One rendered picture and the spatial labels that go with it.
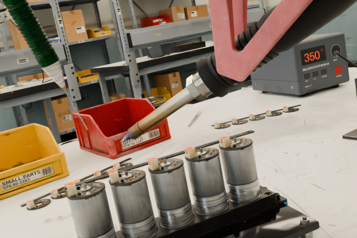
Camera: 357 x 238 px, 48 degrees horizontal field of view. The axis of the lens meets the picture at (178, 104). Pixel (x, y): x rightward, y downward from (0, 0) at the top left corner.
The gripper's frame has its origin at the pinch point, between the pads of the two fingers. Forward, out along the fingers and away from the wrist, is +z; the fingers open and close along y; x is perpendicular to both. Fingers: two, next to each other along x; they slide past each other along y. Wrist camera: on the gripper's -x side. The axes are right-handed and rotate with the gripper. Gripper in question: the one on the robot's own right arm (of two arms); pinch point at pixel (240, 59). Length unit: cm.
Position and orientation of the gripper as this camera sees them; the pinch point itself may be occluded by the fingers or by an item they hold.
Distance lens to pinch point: 21.9
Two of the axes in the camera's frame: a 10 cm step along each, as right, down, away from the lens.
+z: -2.6, 9.0, 3.5
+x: 8.9, 3.6, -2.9
